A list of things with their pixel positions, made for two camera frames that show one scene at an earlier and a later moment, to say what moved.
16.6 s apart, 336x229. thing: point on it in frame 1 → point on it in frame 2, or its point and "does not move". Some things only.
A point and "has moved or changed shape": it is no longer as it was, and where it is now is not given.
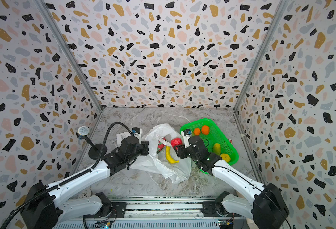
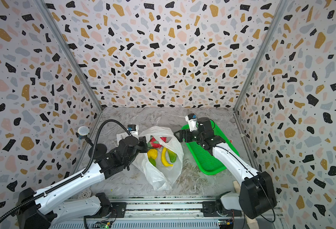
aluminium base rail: (158, 212) does not move
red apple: (175, 141) → (155, 143)
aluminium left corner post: (67, 45) does not move
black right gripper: (181, 151) → (187, 135)
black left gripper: (144, 145) does not move
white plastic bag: (158, 163) has moved or changed shape
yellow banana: (170, 159) has moved or changed shape
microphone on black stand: (95, 149) does not move
